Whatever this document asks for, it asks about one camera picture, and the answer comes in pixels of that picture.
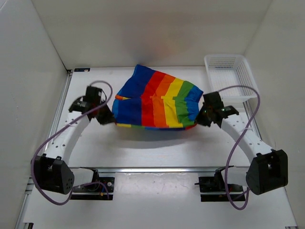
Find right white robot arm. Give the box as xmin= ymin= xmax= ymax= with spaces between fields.
xmin=196 ymin=92 xmax=288 ymax=195

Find purple cable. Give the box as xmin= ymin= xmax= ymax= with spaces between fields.
xmin=216 ymin=85 xmax=261 ymax=210
xmin=30 ymin=81 xmax=113 ymax=206

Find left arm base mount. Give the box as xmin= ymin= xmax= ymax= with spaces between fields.
xmin=71 ymin=167 xmax=115 ymax=201

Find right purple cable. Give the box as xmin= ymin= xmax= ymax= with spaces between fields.
xmin=216 ymin=85 xmax=261 ymax=210

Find dark label sticker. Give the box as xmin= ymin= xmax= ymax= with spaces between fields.
xmin=74 ymin=68 xmax=90 ymax=72

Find white plastic mesh basket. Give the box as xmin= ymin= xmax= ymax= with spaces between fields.
xmin=204 ymin=54 xmax=258 ymax=105

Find rainbow striped shorts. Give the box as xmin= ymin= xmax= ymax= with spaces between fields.
xmin=112 ymin=64 xmax=203 ymax=131

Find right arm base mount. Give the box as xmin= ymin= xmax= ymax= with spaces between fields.
xmin=195 ymin=167 xmax=245 ymax=202

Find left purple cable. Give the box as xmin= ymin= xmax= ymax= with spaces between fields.
xmin=30 ymin=81 xmax=113 ymax=206

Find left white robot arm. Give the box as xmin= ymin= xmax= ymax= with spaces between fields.
xmin=31 ymin=85 xmax=115 ymax=194

